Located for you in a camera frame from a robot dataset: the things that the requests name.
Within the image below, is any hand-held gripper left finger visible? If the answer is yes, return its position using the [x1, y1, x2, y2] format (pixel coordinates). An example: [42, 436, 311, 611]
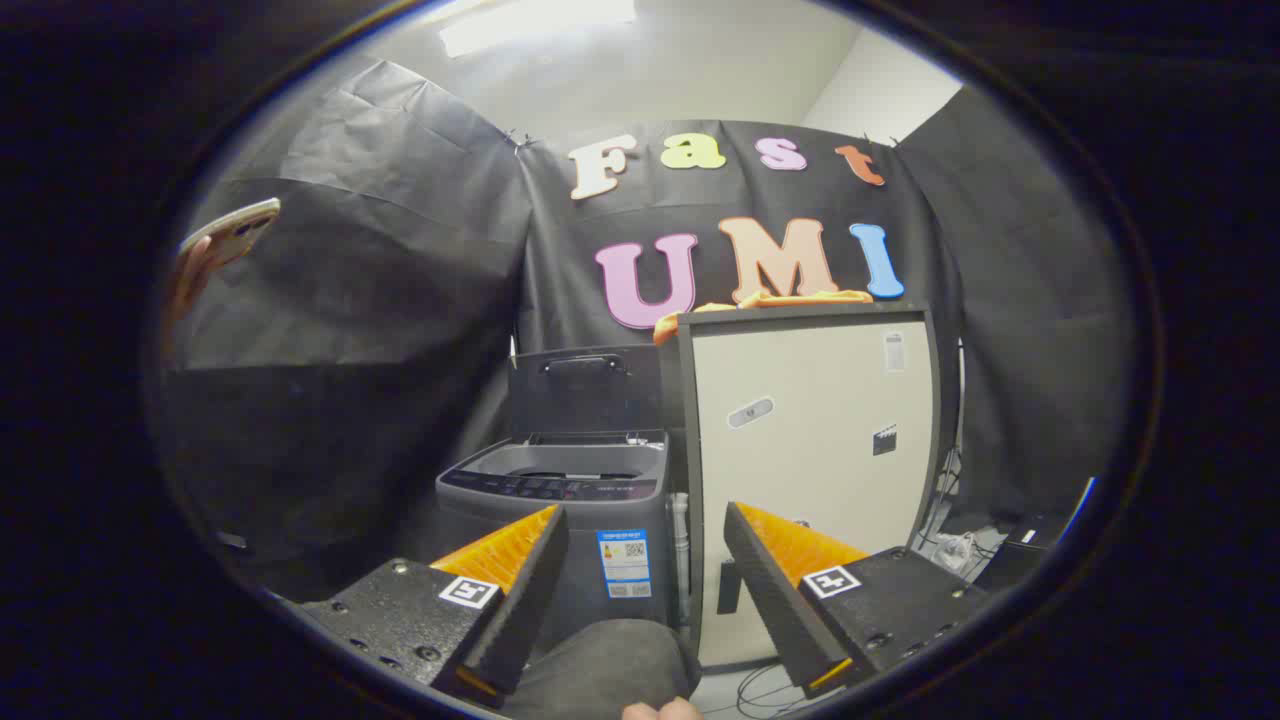
[283, 503, 571, 709]

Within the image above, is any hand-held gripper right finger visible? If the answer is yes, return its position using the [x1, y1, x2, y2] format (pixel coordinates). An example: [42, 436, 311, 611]
[722, 500, 991, 701]

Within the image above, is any grey washing machine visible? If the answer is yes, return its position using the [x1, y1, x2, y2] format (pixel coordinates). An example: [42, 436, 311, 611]
[435, 430, 691, 641]

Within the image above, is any orange polo shirt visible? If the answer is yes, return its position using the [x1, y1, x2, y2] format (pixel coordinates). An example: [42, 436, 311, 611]
[653, 289, 874, 346]

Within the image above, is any black box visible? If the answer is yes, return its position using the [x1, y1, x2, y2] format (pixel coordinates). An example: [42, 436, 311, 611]
[975, 513, 1073, 593]

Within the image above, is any black backdrop cloth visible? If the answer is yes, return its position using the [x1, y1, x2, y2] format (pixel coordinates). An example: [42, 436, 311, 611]
[160, 58, 1136, 601]

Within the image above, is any smartphone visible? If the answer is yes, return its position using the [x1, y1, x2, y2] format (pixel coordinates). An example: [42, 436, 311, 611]
[178, 197, 283, 269]

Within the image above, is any black floor cable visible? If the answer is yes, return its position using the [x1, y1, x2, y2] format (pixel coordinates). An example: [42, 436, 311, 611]
[735, 662, 806, 717]

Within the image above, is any grey drain hose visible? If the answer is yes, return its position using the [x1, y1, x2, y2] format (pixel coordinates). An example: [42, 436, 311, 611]
[672, 490, 693, 626]

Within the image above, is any white cabinet with dark frame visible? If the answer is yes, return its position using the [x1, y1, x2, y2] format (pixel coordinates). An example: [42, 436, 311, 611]
[678, 303, 943, 669]

